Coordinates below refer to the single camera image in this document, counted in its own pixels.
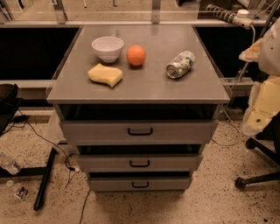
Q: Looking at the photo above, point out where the grey bottom drawer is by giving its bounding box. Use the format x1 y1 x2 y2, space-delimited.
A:
88 177 193 192

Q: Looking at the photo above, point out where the grey drawer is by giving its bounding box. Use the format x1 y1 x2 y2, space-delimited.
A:
60 120 218 146
77 154 203 172
88 177 193 192

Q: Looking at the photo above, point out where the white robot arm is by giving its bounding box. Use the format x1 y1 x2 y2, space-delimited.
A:
239 18 280 136

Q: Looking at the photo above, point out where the grey drawer cabinet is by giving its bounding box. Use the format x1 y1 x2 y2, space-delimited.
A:
47 25 229 181

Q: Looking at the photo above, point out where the grey top drawer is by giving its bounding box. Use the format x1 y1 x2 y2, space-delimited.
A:
60 120 218 146

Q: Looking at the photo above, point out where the grey middle drawer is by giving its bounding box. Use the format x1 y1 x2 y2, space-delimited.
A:
77 154 203 172

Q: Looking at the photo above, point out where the orange fruit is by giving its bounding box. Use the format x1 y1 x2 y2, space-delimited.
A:
126 45 146 67

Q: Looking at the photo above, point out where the yellow sponge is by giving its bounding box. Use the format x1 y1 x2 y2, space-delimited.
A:
87 63 123 88

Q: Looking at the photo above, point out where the crushed soda can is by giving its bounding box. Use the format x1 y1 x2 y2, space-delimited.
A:
166 51 196 79

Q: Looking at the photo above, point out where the white bowl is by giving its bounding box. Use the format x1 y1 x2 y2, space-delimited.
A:
91 36 124 63

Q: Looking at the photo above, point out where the black floor stand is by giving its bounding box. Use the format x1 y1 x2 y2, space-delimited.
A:
0 147 58 212

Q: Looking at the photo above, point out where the black office chair base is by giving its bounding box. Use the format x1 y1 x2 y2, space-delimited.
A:
234 136 280 190

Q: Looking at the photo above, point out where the white power strip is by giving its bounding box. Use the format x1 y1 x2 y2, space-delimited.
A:
206 4 253 30

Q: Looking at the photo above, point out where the small wrapper litter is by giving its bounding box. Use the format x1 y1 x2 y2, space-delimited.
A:
14 186 29 200

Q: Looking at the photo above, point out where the clear plastic bottle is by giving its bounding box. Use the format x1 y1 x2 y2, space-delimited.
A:
0 153 21 175

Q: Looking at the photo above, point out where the black cable on floor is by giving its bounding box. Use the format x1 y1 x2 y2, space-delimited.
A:
11 109 81 189

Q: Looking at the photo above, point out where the white cable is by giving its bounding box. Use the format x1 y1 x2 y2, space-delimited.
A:
211 25 257 147

